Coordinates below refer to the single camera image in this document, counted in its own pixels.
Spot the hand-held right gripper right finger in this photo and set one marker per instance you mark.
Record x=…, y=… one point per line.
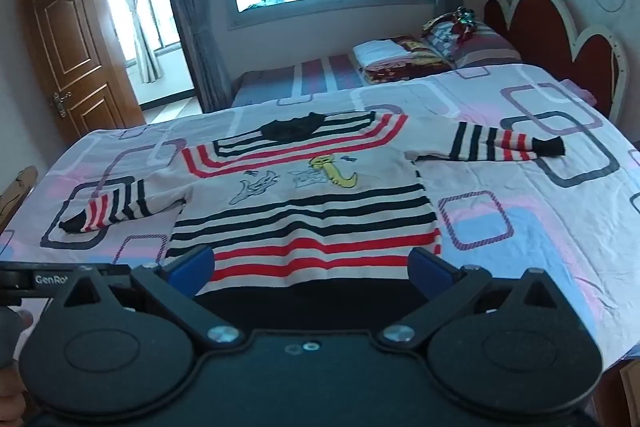
x=430, y=269

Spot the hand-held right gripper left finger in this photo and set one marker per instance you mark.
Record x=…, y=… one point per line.
x=192, y=268

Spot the striped knit sweater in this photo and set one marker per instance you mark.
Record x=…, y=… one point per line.
x=300, y=202

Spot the person's left hand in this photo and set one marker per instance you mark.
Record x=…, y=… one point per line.
x=11, y=337

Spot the patterned pink bedspread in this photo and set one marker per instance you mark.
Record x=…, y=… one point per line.
x=525, y=207

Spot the red yellow folded blanket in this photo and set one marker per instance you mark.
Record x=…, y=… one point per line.
x=405, y=64

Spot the striped bed sheet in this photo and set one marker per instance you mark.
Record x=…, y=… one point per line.
x=310, y=79

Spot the white folded cloth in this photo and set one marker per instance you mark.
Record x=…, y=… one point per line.
x=377, y=52

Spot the wooden door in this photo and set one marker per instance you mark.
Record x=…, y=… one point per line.
x=70, y=57

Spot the wooden bedside cabinet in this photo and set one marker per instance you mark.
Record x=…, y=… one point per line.
x=627, y=387

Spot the striped pillow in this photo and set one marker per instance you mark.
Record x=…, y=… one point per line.
x=480, y=44

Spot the colourful toy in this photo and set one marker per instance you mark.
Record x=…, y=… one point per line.
x=465, y=22

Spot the white sheer curtain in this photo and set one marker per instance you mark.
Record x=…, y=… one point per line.
x=140, y=17

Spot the long grey curtain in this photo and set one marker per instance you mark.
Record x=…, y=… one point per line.
x=190, y=7

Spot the red scalloped headboard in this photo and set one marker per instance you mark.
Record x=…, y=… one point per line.
x=555, y=32

